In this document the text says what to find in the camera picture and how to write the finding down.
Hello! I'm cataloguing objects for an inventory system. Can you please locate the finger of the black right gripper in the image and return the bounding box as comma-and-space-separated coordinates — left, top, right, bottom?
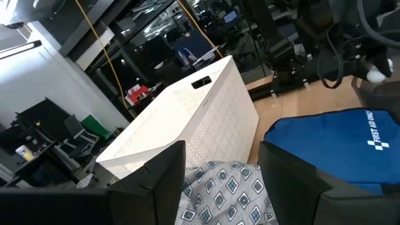
369, 53, 394, 78

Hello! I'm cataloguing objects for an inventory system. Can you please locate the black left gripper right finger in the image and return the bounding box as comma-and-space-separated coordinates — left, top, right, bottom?
258, 140, 400, 225

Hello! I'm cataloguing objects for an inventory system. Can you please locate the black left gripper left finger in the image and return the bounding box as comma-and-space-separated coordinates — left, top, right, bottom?
0, 140, 187, 225

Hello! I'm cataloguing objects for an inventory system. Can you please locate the white gauze roll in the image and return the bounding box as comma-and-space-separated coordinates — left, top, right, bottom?
366, 58, 394, 84

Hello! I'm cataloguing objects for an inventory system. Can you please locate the grey diamond-patterned cloth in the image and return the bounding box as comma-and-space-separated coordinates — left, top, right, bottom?
174, 160, 279, 225

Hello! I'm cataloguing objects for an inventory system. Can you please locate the grey plastic tray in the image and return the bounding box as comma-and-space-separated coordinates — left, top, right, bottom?
351, 76, 400, 123

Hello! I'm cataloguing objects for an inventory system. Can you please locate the blue first aid pouch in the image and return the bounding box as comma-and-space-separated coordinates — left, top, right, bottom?
263, 107, 400, 196

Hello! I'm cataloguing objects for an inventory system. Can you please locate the green bin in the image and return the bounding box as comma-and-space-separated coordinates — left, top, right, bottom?
80, 114, 114, 141

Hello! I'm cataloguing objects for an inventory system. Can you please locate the grey office chair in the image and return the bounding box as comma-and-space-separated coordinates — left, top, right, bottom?
57, 114, 100, 159

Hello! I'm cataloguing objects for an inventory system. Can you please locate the white perforated plastic basket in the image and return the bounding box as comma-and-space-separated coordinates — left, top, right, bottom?
96, 55, 260, 179

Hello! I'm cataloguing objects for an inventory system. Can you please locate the red box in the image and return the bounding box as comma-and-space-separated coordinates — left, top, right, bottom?
124, 83, 151, 106

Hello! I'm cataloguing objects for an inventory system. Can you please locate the yellow and white cup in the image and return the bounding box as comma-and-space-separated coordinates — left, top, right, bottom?
14, 144, 35, 162

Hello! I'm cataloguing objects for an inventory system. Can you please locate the black monitor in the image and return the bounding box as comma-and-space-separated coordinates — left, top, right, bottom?
14, 97, 72, 148

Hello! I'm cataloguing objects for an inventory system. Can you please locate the blue chair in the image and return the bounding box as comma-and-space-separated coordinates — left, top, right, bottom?
173, 29, 217, 65

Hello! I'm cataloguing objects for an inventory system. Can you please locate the black aluminium table frame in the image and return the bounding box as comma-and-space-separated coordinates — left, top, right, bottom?
245, 73, 316, 103

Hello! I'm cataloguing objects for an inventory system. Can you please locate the yellow cable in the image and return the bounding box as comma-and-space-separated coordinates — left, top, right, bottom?
73, 0, 136, 119
176, 0, 224, 59

